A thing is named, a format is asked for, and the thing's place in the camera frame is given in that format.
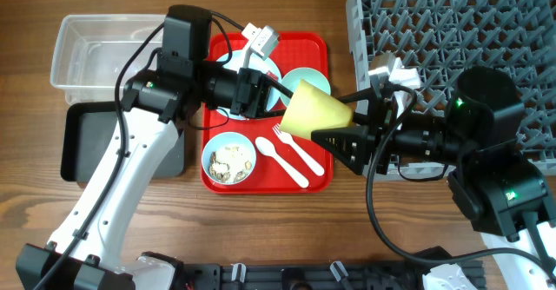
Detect light blue bowl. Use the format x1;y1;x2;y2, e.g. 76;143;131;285
202;132;256;186

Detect yellow plastic cup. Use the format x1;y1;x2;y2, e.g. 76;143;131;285
279;80;354;140

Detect white plastic fork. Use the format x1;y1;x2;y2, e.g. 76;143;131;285
272;124;325;176

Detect clear plastic bin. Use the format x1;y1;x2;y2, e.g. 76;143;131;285
50;14;165;105

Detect mint green bowl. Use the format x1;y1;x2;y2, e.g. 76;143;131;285
281;67;331;95

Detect grey dishwasher rack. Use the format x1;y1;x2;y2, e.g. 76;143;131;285
346;0;555;176

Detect black tray bin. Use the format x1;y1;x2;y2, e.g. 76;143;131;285
60;102;164;182

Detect light blue plate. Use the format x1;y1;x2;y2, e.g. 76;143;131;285
216;50;282;121

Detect red plastic tray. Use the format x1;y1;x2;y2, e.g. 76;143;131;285
201;31;334;194

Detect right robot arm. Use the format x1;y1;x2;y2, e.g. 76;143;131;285
310;66;555;289

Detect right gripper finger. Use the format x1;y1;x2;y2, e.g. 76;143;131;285
337;88;374;103
311;126;369;175

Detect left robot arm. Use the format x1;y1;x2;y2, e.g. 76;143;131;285
16;5;280;289

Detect rice food leftovers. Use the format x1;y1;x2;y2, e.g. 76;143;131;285
208;144;254;184

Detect white plastic spoon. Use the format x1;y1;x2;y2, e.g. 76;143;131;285
255;136;309;188

